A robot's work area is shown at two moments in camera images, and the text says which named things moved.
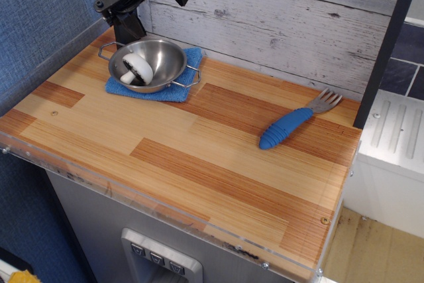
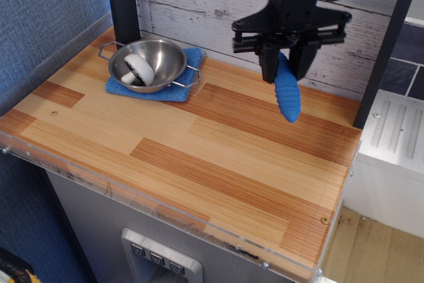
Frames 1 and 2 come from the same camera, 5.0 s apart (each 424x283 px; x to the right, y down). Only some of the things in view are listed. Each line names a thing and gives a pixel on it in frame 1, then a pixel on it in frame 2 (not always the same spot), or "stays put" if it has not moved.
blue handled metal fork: x=288 y=124 to x=287 y=89
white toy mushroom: x=138 y=68 stays put
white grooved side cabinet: x=386 y=182 stays put
